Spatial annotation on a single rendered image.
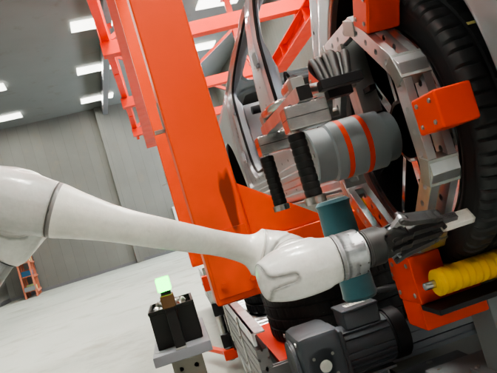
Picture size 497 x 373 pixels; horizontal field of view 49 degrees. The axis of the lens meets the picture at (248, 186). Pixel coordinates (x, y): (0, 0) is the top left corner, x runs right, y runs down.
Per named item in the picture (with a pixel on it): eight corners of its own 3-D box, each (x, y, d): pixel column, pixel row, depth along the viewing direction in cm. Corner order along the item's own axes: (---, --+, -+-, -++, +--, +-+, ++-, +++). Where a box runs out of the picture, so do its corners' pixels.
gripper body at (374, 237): (370, 277, 107) (413, 263, 108) (372, 249, 101) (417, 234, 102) (353, 250, 112) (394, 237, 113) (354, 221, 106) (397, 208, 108)
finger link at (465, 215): (435, 220, 110) (435, 217, 110) (466, 209, 111) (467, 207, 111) (444, 229, 108) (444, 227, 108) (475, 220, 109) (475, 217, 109)
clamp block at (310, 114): (333, 119, 110) (325, 94, 110) (290, 131, 108) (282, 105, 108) (325, 124, 115) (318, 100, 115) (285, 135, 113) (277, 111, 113)
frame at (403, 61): (488, 247, 104) (403, -24, 106) (457, 257, 103) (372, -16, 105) (379, 242, 157) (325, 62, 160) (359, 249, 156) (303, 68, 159)
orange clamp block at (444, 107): (455, 126, 105) (482, 116, 96) (418, 137, 104) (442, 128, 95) (445, 92, 105) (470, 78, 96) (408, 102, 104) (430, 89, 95)
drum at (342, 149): (411, 159, 124) (393, 100, 125) (325, 185, 121) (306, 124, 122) (387, 166, 138) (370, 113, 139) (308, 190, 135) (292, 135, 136)
